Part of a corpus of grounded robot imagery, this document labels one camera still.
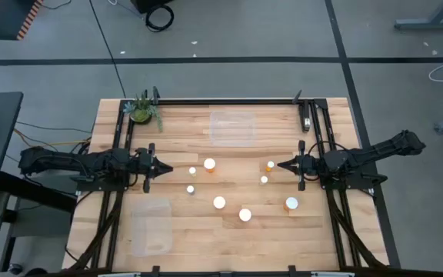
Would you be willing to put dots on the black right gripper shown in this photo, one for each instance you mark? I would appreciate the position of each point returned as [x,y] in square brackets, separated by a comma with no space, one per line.
[310,166]

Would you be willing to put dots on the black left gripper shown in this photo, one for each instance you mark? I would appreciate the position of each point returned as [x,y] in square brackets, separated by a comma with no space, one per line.
[144,163]

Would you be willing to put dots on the small orange bottle white cap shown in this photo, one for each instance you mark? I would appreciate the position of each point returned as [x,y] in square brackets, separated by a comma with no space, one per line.
[270,165]

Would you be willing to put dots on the small yellow bottle white cap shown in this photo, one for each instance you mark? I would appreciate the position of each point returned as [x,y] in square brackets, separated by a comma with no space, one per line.
[192,170]
[264,179]

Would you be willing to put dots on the small purple bottle white cap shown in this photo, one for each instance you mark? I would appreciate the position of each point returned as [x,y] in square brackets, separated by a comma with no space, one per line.
[190,189]

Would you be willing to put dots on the large orange bottle white cap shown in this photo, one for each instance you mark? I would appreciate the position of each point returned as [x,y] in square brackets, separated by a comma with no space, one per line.
[209,164]
[291,203]

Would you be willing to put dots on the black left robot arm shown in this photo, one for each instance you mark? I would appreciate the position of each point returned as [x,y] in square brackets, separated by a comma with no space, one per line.
[71,161]

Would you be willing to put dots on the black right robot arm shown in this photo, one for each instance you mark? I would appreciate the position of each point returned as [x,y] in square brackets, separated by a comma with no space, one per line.
[379,148]

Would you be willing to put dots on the clear plastic bin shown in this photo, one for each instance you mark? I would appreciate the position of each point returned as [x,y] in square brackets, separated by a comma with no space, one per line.
[233,129]
[152,231]

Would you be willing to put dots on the potted green succulent plant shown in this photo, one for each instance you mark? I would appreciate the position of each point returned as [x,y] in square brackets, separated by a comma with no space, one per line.
[141,113]

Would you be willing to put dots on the black desk foot beam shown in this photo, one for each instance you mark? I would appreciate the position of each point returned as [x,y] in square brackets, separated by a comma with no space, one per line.
[33,190]

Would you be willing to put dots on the black box on floor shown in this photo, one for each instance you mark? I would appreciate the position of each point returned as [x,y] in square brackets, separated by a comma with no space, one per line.
[144,4]

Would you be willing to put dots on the grey table base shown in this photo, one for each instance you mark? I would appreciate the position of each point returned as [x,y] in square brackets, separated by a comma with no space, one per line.
[429,24]

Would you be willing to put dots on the black mat with orange stripes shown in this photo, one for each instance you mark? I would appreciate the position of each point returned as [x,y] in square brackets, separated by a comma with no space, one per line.
[2,19]

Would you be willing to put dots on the black table-level camera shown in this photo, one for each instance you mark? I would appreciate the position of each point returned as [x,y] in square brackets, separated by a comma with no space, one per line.
[305,115]

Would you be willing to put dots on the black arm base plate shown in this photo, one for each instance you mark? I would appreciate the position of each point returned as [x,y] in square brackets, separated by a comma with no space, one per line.
[102,186]
[360,181]

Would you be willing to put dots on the black aluminium table frame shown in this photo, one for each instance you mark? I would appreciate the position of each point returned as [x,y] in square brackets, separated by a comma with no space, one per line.
[225,102]

